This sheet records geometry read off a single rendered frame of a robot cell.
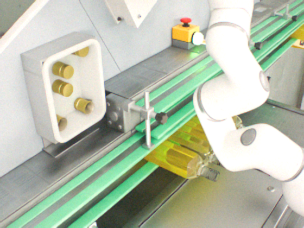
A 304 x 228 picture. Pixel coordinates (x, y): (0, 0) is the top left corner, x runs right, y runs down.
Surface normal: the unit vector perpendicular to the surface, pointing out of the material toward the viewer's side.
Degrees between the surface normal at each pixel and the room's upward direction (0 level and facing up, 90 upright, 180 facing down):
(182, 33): 90
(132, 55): 0
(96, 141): 90
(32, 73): 90
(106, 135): 90
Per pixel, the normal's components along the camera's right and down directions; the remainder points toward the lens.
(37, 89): -0.61, 0.44
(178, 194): -0.01, -0.85
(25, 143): 0.79, 0.31
